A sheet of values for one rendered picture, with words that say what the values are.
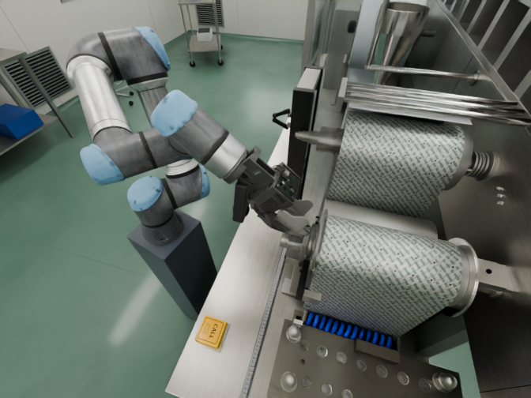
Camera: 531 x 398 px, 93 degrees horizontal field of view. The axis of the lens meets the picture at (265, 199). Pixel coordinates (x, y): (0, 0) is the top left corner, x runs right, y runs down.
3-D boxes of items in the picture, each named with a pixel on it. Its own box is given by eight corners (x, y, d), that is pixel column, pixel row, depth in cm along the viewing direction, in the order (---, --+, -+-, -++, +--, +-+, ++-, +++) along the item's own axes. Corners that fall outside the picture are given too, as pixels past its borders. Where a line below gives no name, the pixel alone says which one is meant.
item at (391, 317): (303, 307, 66) (312, 277, 52) (397, 336, 62) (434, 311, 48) (302, 309, 66) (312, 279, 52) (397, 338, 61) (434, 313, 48)
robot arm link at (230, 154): (197, 172, 45) (216, 146, 50) (217, 188, 46) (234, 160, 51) (217, 151, 39) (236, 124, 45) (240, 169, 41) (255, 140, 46)
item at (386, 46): (338, 154, 129) (374, 21, 86) (367, 159, 126) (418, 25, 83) (335, 171, 120) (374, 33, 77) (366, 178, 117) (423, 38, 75)
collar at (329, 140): (318, 141, 68) (322, 120, 63) (340, 145, 67) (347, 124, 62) (314, 155, 64) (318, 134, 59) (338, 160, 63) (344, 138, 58)
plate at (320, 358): (283, 324, 68) (284, 317, 63) (444, 377, 60) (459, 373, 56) (266, 396, 58) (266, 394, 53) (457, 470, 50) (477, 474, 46)
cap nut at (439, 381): (431, 369, 56) (442, 366, 53) (449, 375, 56) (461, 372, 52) (433, 389, 54) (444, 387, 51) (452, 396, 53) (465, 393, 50)
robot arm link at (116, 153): (44, 31, 62) (74, 160, 39) (93, 24, 66) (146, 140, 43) (71, 76, 71) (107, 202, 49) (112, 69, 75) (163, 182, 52)
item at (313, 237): (304, 256, 57) (312, 223, 57) (314, 257, 56) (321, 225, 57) (304, 259, 49) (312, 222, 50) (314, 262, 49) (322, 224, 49)
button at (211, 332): (206, 317, 76) (205, 313, 74) (227, 324, 75) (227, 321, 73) (195, 341, 72) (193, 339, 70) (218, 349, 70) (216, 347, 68)
